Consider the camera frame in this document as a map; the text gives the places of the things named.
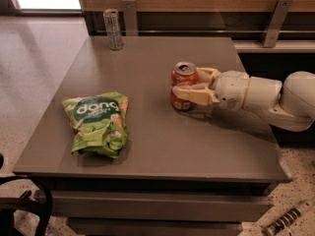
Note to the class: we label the metal wall bracket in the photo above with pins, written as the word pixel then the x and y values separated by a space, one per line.
pixel 271 33
pixel 130 17

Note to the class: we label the green chip bag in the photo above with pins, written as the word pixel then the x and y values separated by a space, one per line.
pixel 99 123

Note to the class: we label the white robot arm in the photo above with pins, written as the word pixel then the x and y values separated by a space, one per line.
pixel 289 105

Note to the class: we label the silver redbull can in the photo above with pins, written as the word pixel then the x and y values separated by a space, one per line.
pixel 113 31

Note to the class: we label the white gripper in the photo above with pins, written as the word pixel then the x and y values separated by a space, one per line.
pixel 231 89

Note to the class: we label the red coke can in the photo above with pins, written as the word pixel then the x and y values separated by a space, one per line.
pixel 183 74

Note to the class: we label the left metal wall bracket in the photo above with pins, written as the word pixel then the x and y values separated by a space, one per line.
pixel 130 17

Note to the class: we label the grey table drawer front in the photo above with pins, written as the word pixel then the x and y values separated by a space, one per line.
pixel 159 206

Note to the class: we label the black chair frame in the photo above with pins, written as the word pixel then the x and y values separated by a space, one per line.
pixel 8 206

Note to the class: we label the striped tool on floor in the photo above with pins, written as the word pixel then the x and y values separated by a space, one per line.
pixel 287 219

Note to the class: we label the right metal wall bracket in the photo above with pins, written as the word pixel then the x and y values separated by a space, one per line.
pixel 271 33

